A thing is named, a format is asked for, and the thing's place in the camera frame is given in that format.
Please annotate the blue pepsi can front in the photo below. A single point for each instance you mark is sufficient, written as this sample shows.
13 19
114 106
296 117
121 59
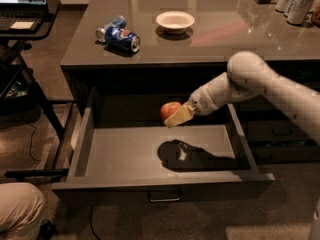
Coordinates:
123 39

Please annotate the grey drawer cabinet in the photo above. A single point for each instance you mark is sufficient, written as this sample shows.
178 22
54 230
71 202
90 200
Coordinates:
272 137

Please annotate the white bowl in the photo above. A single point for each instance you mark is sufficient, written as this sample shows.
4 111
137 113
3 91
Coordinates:
175 22

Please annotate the black laptop stand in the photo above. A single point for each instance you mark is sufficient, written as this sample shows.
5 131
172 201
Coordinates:
58 112

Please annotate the black shoe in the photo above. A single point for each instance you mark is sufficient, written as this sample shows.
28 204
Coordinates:
47 230

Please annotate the person knee beige trousers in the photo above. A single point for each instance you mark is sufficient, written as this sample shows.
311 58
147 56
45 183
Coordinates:
21 210

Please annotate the open laptop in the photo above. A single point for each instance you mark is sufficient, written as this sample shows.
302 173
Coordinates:
22 16

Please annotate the blue pepsi can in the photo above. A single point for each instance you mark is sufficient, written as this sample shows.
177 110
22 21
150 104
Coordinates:
117 22
123 39

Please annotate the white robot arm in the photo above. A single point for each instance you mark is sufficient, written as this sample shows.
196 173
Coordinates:
248 76

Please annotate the blue pepsi can rear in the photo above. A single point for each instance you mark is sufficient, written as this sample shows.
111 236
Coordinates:
117 22

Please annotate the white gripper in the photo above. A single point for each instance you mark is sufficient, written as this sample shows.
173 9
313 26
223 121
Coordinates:
202 102

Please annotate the red apple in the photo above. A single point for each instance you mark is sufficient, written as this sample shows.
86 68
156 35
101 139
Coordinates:
168 109

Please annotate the metal drawer handle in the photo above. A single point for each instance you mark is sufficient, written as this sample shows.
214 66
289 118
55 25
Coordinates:
164 196

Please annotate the open grey top drawer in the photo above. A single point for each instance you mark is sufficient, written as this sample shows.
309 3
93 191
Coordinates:
123 151

